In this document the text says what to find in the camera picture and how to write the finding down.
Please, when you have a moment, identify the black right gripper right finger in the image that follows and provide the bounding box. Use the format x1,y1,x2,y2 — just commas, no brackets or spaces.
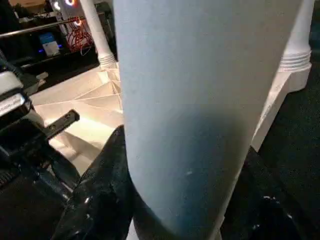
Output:
219,147,320,240

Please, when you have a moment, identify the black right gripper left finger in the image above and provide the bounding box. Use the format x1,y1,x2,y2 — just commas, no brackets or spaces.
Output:
52,125,137,240

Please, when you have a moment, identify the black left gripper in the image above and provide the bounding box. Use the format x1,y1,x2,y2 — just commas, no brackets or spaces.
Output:
0,109,82,202

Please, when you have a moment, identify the white plastic table top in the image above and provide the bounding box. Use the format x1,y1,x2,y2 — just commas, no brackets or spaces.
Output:
29,61,312,173

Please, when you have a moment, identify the white plastic table leg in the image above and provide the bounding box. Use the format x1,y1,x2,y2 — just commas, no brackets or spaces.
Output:
79,0,119,70
112,0,304,240
278,0,317,72

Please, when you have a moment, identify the black plastic mat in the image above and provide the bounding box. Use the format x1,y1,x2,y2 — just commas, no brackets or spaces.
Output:
0,30,320,240

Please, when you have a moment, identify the small blue white box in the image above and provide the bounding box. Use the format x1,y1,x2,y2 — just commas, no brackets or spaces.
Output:
38,32,62,57

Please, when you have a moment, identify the grey metal bar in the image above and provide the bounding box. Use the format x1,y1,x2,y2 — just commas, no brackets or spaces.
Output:
0,18,103,40

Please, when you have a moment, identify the red cable bundle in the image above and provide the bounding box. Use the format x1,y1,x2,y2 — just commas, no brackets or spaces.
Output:
66,17,97,54

